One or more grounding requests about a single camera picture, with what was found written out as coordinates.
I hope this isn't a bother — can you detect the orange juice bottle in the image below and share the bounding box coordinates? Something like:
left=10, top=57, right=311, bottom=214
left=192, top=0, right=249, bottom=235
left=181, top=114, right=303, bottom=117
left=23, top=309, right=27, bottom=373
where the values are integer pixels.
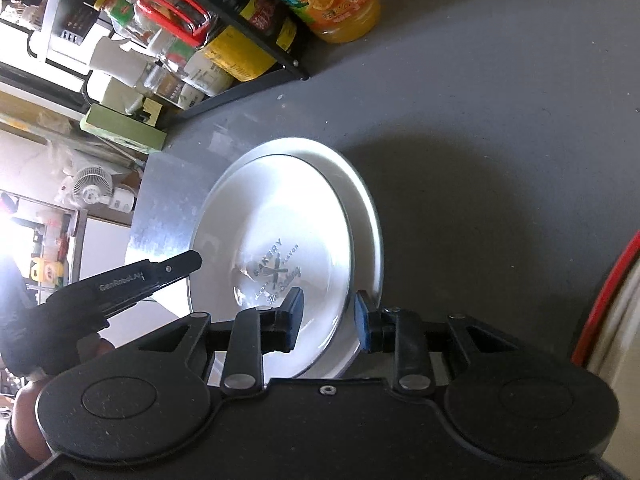
left=239, top=0, right=382, bottom=44

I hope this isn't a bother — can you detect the black wire rack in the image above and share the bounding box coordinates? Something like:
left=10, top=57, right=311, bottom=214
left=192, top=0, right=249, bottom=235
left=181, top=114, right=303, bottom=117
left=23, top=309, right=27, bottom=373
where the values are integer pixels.
left=171, top=0, right=311, bottom=82

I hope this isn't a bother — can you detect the small white printed plate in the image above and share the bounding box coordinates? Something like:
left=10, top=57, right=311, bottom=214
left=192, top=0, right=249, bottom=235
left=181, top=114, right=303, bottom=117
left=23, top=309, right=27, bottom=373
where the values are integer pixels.
left=186, top=152, right=357, bottom=379

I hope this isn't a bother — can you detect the white plastic bottle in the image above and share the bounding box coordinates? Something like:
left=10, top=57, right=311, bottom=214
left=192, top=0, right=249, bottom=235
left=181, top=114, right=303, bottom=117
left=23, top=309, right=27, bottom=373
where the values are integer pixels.
left=89, top=35, right=147, bottom=87

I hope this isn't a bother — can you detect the person's left forearm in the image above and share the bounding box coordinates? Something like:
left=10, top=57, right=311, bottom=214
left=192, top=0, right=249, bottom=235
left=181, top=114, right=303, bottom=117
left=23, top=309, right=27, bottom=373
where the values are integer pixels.
left=0, top=407, right=53, bottom=480

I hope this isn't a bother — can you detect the green box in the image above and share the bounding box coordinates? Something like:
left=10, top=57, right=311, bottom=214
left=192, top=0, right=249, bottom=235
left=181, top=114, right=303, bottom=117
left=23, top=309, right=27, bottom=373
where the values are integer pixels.
left=79, top=103, right=169, bottom=154

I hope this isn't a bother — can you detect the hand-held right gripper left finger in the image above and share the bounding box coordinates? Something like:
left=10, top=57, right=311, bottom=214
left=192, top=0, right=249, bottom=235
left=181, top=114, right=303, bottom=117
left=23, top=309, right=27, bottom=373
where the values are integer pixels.
left=132, top=287, right=305, bottom=395

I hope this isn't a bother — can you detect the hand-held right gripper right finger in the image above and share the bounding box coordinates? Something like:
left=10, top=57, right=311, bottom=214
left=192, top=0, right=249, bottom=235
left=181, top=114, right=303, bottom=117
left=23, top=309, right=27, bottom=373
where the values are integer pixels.
left=353, top=290, right=524, bottom=395

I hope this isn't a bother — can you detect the dark sauce bottle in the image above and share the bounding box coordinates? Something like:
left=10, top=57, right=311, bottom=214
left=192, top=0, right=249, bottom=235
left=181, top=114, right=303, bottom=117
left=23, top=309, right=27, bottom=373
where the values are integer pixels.
left=199, top=0, right=299, bottom=54

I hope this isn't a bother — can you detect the white desk fan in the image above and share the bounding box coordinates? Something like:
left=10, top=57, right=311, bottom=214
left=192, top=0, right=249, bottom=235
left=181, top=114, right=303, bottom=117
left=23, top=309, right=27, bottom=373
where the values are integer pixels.
left=73, top=165, right=138, bottom=214

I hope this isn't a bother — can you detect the red handled glass container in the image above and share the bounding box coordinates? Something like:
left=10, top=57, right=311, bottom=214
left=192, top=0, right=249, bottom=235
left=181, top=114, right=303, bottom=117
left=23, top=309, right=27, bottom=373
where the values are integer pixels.
left=136, top=0, right=212, bottom=47

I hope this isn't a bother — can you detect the large white printed plate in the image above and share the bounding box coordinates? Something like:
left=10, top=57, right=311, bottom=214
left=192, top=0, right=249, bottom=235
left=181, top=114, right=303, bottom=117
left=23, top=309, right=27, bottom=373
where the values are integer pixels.
left=220, top=136, right=384, bottom=380

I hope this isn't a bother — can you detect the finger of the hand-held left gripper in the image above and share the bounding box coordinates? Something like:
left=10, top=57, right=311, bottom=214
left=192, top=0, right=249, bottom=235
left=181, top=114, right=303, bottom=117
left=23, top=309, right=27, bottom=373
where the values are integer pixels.
left=141, top=251, right=204, bottom=295

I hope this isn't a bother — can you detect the red-rimmed white bowl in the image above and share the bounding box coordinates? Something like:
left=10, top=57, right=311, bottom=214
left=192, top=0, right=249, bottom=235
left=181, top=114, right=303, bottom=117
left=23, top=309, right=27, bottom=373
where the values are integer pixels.
left=570, top=230, right=640, bottom=377

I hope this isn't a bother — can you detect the yellow label bottle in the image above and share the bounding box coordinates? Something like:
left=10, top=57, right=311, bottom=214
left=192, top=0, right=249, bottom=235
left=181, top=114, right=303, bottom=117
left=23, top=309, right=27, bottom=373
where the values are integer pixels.
left=201, top=25, right=282, bottom=84

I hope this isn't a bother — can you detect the person's left hand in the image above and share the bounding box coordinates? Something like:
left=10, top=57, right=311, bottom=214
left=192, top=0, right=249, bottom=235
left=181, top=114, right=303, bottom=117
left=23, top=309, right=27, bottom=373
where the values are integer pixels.
left=11, top=335, right=117, bottom=457

